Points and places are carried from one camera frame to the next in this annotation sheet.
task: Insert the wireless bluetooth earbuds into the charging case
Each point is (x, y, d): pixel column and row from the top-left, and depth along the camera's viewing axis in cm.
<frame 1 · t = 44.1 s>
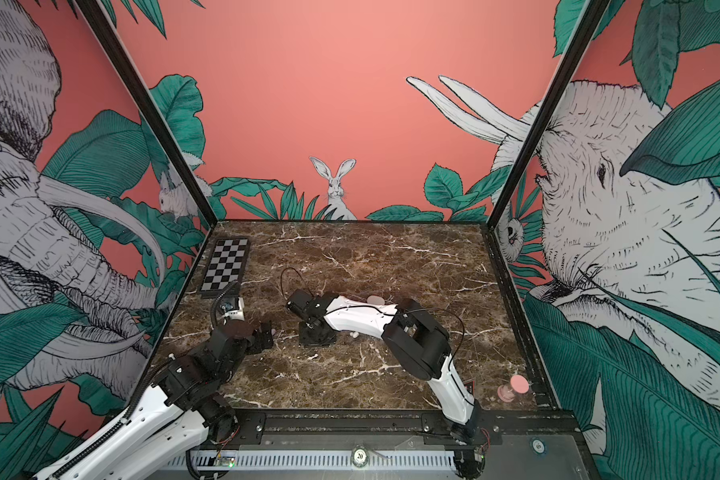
left hand: (257, 321, 78), fingers open
right hand: (303, 344, 85), fingers open
black white checkerboard: (225, 266, 103), point 5 cm above the table
pink open round case: (518, 383, 75), point 10 cm above the table

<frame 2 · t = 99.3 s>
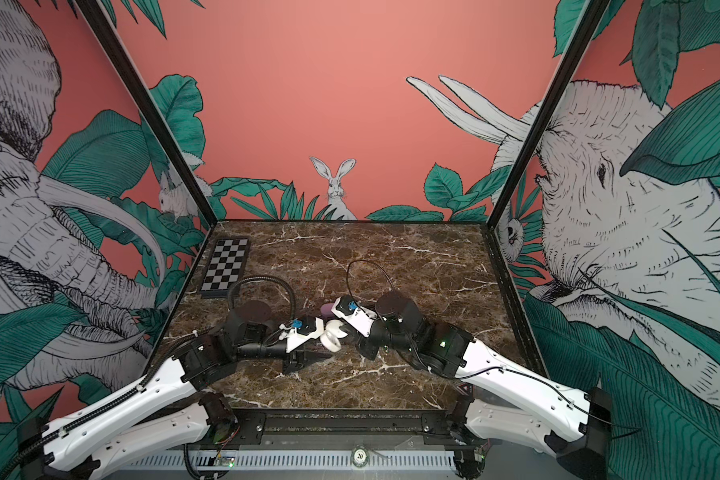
left hand: (326, 343, 66), fingers open
right hand: (340, 324, 66), fingers closed
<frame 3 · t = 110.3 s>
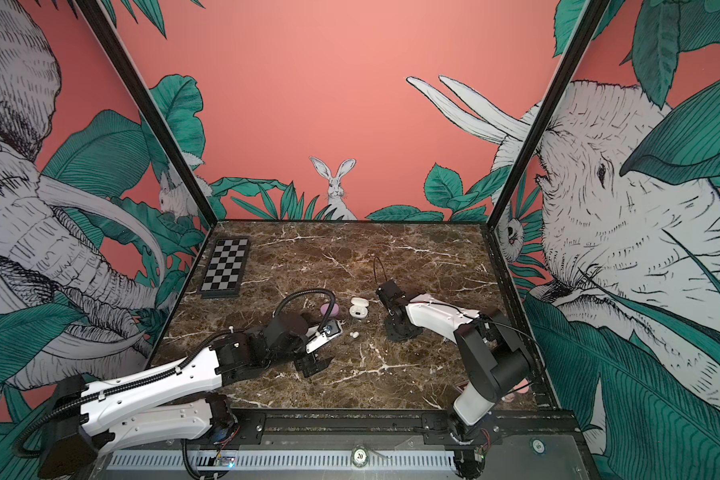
left hand: (325, 334, 75), fingers open
right hand: (397, 330, 90), fingers open
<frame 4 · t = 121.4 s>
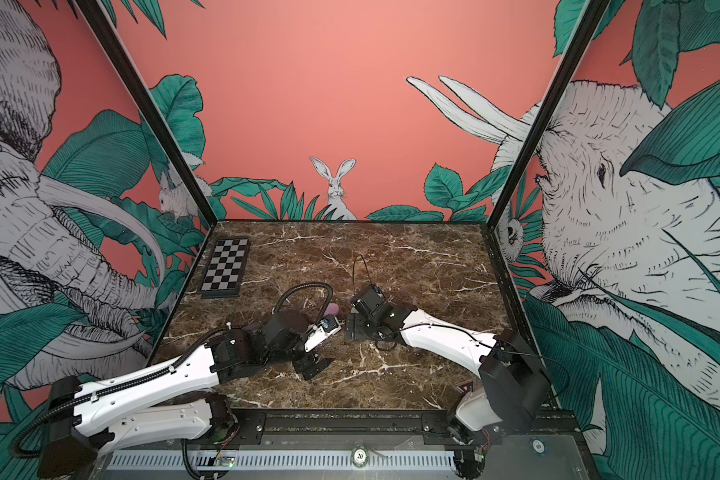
left hand: (325, 338, 73), fingers open
right hand: (354, 327, 83), fingers open
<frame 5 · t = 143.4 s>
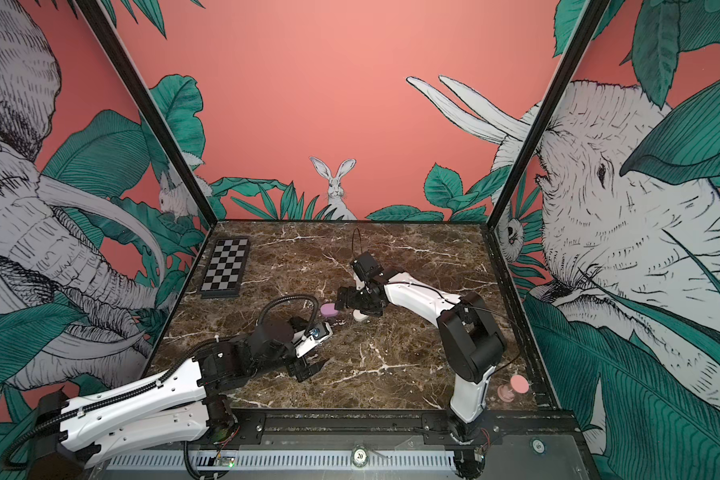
left hand: (319, 337, 74), fingers open
right hand: (343, 306, 87), fingers open
white earbuds charging case: (358, 316, 94), point 3 cm above the table
